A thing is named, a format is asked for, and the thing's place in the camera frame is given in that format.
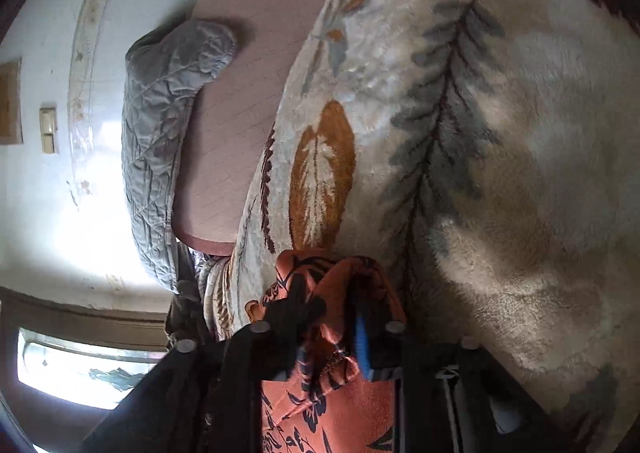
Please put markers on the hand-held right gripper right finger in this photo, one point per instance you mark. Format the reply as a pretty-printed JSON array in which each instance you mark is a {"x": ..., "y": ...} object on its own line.
[{"x": 362, "y": 343}]

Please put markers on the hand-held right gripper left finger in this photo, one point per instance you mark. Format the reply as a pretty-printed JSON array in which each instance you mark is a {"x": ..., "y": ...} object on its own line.
[{"x": 295, "y": 313}]

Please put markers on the orange floral garment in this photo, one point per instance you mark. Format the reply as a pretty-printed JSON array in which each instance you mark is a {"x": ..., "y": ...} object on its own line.
[{"x": 340, "y": 408}]

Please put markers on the dark brown fleece garment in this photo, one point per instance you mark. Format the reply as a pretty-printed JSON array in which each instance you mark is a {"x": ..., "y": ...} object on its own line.
[{"x": 187, "y": 293}]

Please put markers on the grey quilted pillow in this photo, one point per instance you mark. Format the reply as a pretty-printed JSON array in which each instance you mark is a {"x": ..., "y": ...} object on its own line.
[{"x": 155, "y": 133}]

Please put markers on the wooden stained glass door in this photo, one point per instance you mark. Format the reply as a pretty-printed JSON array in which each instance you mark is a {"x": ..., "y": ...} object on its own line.
[{"x": 75, "y": 373}]

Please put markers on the leaf print blanket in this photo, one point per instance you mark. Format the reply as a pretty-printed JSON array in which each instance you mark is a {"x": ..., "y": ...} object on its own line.
[{"x": 500, "y": 108}]

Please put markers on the beige wall switch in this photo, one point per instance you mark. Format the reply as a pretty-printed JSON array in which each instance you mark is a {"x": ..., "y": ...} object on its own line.
[
  {"x": 48, "y": 120},
  {"x": 48, "y": 144}
]

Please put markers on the framed wall plaque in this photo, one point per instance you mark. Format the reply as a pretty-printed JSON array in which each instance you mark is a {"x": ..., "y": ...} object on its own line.
[{"x": 10, "y": 100}]

